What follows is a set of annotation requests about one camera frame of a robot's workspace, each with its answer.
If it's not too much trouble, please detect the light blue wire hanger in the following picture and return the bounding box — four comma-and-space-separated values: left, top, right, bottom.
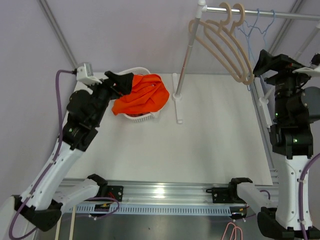
237, 8, 261, 92

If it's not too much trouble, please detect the metal clothes rack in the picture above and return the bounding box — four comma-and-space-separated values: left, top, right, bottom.
172, 0, 320, 129

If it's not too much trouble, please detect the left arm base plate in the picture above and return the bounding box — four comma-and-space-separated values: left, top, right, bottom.
106, 185, 124, 202

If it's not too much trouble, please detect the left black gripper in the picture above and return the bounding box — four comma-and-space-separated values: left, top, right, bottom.
85, 71, 134, 126

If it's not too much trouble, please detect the beige hanger lower left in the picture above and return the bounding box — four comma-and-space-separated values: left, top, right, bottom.
54, 205, 76, 240

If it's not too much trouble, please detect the white cable duct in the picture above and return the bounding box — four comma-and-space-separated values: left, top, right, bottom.
75, 203, 232, 217

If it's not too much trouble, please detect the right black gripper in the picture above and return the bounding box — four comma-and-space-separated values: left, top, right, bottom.
253, 49, 320, 122

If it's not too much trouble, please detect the pink wire hanger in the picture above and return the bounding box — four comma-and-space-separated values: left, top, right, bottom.
221, 222, 244, 240

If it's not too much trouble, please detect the pink t shirt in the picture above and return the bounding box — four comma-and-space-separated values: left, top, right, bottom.
126, 113, 149, 118

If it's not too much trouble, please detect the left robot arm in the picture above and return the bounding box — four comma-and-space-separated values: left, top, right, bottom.
13, 71, 134, 232

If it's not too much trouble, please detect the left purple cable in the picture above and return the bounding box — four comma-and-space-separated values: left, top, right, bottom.
8, 69, 121, 240

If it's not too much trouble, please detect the white plastic basket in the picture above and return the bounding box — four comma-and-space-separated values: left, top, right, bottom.
117, 66, 162, 123

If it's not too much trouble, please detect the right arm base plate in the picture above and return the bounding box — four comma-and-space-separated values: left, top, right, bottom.
205, 187, 245, 204

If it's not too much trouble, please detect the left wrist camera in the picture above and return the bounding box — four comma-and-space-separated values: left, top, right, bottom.
75, 62, 102, 86

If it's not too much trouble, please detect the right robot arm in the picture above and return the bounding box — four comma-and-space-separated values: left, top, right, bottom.
227, 50, 320, 240

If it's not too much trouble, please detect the beige wooden hanger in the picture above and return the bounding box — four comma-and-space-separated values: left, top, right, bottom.
203, 2, 255, 86
188, 2, 247, 83

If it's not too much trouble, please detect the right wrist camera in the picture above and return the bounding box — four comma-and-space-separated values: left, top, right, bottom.
293, 52, 320, 77

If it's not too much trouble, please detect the orange t shirt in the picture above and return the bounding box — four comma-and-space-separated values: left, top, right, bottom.
111, 74, 170, 115

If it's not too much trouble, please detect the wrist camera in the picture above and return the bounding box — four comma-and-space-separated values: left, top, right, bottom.
75, 62, 102, 86
293, 52, 320, 77

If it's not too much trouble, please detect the aluminium rail frame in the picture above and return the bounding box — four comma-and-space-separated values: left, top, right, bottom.
32, 74, 302, 208

